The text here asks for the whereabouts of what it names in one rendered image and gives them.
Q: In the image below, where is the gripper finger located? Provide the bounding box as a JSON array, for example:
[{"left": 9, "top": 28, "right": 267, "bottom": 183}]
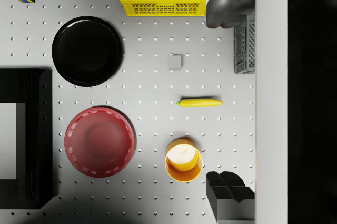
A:
[
  {"left": 205, "top": 0, "right": 255, "bottom": 29},
  {"left": 206, "top": 171, "right": 255, "bottom": 222}
]

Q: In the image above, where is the banana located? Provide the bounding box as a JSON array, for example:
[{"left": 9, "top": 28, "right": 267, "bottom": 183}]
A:
[{"left": 175, "top": 98, "right": 224, "bottom": 108}]

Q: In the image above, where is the yellow bowl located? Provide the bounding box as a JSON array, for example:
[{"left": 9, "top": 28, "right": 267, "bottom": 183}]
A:
[{"left": 164, "top": 138, "right": 204, "bottom": 182}]

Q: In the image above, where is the dark grey basket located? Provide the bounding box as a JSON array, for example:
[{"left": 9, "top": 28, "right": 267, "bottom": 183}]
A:
[{"left": 233, "top": 10, "right": 255, "bottom": 74}]

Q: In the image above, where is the grey cube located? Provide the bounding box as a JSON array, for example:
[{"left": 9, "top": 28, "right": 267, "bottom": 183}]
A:
[{"left": 168, "top": 54, "right": 183, "bottom": 71}]

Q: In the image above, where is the red plate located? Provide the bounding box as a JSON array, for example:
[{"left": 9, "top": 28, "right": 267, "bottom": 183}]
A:
[{"left": 64, "top": 106, "right": 135, "bottom": 178}]

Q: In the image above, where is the black plate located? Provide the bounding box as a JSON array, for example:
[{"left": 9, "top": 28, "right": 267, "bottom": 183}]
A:
[{"left": 51, "top": 15, "right": 124, "bottom": 87}]

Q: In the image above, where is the black stove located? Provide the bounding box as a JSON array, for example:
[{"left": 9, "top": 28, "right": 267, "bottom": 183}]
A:
[{"left": 0, "top": 67, "right": 53, "bottom": 210}]

